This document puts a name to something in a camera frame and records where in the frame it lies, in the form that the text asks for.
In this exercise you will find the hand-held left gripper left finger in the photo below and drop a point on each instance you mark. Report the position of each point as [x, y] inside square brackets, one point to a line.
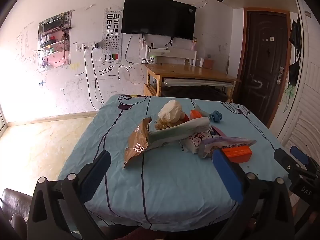
[98, 170]

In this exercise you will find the brown leather sofa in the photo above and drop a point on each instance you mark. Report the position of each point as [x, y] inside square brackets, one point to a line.
[15, 205]

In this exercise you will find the tan loofah sponge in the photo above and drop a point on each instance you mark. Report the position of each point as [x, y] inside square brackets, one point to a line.
[163, 124]

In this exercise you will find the white wall outlet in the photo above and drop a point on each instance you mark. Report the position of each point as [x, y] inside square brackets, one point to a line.
[85, 46]
[79, 47]

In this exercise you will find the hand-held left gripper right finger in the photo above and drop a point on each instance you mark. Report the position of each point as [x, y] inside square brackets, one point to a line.
[228, 175]

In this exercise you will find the dark tufted bench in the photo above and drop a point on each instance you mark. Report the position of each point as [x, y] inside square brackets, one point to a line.
[195, 92]

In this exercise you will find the green white paper package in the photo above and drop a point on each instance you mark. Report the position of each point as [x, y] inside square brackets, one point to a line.
[180, 130]

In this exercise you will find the white crumpled plastic bag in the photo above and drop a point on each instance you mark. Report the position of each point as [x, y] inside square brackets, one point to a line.
[171, 111]

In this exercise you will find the wall niche with shelves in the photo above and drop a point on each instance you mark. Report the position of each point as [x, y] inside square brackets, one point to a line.
[53, 42]

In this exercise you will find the small red white item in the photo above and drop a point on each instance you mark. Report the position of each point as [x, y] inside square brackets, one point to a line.
[185, 116]

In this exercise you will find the orange box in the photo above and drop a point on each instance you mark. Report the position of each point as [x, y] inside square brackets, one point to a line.
[237, 153]

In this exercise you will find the purple plastic package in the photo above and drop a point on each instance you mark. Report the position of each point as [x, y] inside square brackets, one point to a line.
[225, 142]

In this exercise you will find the light blue printed tablecloth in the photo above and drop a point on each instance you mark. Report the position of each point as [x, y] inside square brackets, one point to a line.
[170, 185]

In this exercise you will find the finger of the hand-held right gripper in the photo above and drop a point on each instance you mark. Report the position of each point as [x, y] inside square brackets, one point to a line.
[298, 153]
[283, 158]

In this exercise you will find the pink flat item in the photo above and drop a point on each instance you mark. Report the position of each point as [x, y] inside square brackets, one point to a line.
[218, 131]

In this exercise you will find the small black hanging bag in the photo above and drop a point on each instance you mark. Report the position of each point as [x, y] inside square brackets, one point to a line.
[294, 73]

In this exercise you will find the blue knotted ball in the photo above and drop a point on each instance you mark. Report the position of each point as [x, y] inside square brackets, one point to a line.
[215, 116]

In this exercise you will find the green label container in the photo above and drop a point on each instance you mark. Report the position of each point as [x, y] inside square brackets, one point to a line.
[153, 59]

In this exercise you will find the dark brown door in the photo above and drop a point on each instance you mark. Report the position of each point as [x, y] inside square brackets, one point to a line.
[262, 62]

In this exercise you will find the white container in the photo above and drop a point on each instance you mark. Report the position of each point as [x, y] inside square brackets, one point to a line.
[201, 62]

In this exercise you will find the cartoon printed tissue pack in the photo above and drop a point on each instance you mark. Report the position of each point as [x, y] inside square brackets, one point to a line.
[197, 141]

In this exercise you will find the black wall television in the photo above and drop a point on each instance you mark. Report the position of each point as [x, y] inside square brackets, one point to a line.
[157, 16]

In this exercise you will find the brown snack bag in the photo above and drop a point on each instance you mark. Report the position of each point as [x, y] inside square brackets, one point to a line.
[137, 142]

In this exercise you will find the black plug charger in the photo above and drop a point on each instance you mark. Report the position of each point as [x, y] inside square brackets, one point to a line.
[96, 45]

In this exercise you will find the wooden desk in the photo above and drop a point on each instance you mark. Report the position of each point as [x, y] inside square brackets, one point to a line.
[190, 71]

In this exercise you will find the pink figurine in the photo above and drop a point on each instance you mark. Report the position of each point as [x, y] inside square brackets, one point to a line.
[194, 45]

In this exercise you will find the eye chart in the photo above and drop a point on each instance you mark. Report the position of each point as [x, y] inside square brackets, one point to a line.
[112, 30]

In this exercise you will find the white wooden chair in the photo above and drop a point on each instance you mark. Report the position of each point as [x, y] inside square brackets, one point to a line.
[180, 53]

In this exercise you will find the white louvered closet door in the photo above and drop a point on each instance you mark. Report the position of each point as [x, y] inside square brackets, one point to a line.
[307, 105]

